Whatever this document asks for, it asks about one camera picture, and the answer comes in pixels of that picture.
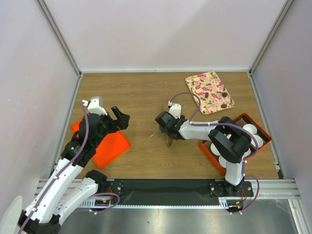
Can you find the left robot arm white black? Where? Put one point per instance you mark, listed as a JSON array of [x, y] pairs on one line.
[[52, 205]]

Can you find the metal tongs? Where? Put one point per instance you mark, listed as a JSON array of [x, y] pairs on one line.
[[168, 139]]

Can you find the white paper cup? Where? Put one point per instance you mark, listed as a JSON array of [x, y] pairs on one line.
[[250, 128], [222, 162], [214, 150], [259, 141]]

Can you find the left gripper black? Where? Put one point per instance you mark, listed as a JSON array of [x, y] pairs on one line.
[[122, 120]]

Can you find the white paper cup near left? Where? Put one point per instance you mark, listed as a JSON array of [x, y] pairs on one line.
[[214, 150]]

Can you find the white paper cup far left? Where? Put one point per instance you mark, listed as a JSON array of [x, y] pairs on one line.
[[250, 128]]

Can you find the orange compartment box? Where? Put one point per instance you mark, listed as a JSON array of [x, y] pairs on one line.
[[240, 120]]

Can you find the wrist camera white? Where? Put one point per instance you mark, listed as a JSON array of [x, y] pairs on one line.
[[174, 109], [95, 106]]

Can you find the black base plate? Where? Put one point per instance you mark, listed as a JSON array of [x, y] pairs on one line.
[[174, 192]]

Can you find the white paper cup near right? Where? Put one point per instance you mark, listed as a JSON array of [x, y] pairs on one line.
[[222, 162]]

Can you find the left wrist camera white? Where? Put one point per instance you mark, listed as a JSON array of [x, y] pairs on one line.
[[95, 106]]

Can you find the white round object corner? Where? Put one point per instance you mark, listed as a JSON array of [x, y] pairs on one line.
[[9, 222]]

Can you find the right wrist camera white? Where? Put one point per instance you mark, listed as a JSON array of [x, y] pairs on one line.
[[174, 109]]

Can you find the orange box lid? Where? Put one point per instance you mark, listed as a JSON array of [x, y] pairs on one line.
[[103, 153]]

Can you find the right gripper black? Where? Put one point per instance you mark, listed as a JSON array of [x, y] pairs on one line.
[[182, 117]]

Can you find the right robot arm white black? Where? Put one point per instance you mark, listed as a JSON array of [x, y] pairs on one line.
[[231, 141]]

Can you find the white paper cup far right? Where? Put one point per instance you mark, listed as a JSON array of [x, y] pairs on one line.
[[259, 141]]

